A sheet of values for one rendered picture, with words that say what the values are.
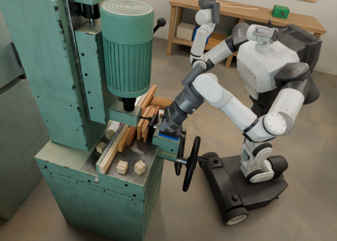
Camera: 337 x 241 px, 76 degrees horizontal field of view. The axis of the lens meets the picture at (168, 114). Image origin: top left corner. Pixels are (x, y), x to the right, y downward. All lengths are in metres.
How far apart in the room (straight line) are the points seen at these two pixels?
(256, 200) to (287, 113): 1.21
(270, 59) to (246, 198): 1.20
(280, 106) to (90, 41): 0.70
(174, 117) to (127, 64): 0.25
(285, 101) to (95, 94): 0.72
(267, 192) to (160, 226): 0.91
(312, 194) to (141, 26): 2.19
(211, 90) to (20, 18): 0.66
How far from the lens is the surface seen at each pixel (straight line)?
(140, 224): 1.39
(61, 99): 1.01
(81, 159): 1.18
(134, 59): 0.78
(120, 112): 0.99
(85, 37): 0.83
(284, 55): 1.08
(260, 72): 1.04
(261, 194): 2.01
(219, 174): 1.94
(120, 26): 0.73
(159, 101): 1.28
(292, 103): 0.88
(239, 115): 0.76
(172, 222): 1.87
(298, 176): 2.56
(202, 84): 0.74
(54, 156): 1.23
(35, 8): 0.85
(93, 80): 0.90
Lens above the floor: 1.73
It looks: 42 degrees down
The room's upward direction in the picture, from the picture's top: 8 degrees clockwise
